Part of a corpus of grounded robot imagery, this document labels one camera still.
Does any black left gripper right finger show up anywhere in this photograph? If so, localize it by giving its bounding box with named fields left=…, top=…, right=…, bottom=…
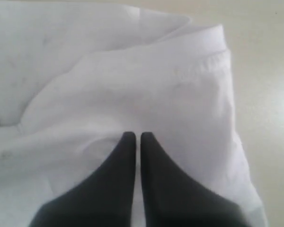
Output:
left=141, top=132, right=243, bottom=227

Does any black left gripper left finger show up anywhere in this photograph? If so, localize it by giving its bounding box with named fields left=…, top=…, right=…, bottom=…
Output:
left=30, top=132, right=136, bottom=227

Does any white t-shirt red logo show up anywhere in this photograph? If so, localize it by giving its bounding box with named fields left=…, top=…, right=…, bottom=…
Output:
left=0, top=0, right=267, bottom=227

